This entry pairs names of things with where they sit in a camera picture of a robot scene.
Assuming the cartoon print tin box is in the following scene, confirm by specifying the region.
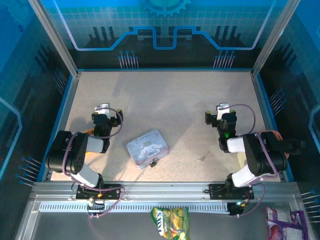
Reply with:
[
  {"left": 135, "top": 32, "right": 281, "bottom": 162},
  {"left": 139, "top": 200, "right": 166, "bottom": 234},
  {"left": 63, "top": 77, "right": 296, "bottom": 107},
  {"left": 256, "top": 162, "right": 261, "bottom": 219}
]
[{"left": 125, "top": 128, "right": 171, "bottom": 171}]

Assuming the green yellow snack bag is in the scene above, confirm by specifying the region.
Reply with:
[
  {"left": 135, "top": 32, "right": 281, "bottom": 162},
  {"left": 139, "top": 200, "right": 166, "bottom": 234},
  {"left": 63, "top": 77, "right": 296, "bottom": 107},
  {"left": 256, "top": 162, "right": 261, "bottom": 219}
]
[{"left": 149, "top": 206, "right": 191, "bottom": 240}]

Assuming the purple snack bag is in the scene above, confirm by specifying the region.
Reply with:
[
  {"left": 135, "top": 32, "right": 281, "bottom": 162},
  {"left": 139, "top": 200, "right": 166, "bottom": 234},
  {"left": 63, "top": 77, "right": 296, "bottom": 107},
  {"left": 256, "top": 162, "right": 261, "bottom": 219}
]
[{"left": 265, "top": 206, "right": 310, "bottom": 240}]

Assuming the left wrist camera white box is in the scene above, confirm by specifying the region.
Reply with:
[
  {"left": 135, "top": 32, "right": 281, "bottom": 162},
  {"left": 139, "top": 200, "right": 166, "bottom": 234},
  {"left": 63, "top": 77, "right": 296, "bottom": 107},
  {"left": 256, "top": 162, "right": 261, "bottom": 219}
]
[{"left": 94, "top": 102, "right": 111, "bottom": 117}]

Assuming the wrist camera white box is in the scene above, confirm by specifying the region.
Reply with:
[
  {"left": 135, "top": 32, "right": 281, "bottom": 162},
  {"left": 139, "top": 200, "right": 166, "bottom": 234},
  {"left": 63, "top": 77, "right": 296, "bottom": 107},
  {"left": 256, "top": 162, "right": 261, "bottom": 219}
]
[
  {"left": 216, "top": 102, "right": 231, "bottom": 121},
  {"left": 94, "top": 102, "right": 111, "bottom": 117}
]

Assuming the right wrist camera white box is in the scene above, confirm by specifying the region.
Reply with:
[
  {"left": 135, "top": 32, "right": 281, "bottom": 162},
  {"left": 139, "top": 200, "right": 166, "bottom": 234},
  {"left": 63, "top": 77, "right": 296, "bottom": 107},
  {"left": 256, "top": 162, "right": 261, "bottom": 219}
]
[{"left": 216, "top": 102, "right": 231, "bottom": 121}]

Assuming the orange ribbed tool black handle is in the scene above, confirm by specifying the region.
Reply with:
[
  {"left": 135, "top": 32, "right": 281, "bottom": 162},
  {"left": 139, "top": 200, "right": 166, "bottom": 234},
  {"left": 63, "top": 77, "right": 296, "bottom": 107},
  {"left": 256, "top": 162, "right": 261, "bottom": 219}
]
[{"left": 259, "top": 129, "right": 308, "bottom": 160}]

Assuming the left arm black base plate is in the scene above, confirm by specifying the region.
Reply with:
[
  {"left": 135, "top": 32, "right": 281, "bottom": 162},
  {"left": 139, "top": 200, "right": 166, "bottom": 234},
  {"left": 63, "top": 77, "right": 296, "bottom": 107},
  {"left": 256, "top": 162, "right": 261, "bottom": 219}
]
[{"left": 75, "top": 183, "right": 125, "bottom": 201}]

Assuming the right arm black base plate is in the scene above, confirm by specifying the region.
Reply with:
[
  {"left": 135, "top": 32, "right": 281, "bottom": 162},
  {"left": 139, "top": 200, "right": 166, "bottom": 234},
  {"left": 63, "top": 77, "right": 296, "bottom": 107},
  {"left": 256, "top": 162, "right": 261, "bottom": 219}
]
[{"left": 208, "top": 182, "right": 255, "bottom": 201}]

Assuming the aluminium frame post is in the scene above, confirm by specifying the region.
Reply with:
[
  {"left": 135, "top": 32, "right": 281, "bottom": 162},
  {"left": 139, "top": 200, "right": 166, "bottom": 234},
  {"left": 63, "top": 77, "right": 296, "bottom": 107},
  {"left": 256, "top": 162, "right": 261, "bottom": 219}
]
[
  {"left": 27, "top": 0, "right": 82, "bottom": 77},
  {"left": 250, "top": 0, "right": 302, "bottom": 76}
]

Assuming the aluminium front rail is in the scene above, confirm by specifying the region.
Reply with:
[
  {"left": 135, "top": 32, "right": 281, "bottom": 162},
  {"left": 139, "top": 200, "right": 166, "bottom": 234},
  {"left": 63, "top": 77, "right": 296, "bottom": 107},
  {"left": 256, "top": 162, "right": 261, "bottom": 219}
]
[{"left": 31, "top": 180, "right": 302, "bottom": 204}]

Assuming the white slotted cable duct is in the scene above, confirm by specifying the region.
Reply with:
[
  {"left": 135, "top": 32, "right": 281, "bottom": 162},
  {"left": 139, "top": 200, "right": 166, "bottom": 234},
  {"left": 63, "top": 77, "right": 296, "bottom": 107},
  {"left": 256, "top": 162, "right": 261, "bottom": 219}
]
[{"left": 38, "top": 201, "right": 232, "bottom": 214}]

